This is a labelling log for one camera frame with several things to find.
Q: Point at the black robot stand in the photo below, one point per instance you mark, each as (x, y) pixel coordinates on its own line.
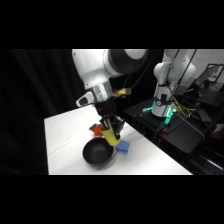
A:
(186, 133)

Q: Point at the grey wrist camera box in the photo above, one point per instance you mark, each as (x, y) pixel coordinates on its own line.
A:
(85, 99)

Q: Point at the yellow-brown wrist attachment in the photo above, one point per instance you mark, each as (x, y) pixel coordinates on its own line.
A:
(122, 92)

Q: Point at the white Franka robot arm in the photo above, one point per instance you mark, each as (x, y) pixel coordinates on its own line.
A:
(90, 66)

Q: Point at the black bowl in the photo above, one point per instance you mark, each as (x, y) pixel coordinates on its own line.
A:
(98, 152)

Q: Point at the yellow plastic cup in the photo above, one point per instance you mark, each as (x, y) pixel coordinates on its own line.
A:
(110, 138)

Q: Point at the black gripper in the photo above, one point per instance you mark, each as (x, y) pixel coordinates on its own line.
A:
(106, 108)

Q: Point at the black laptop screen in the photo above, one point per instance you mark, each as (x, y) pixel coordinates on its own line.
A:
(208, 76)

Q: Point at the red radish plush toy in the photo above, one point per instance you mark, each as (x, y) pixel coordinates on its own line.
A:
(96, 130)

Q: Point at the green status light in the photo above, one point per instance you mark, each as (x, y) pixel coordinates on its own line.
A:
(166, 115)

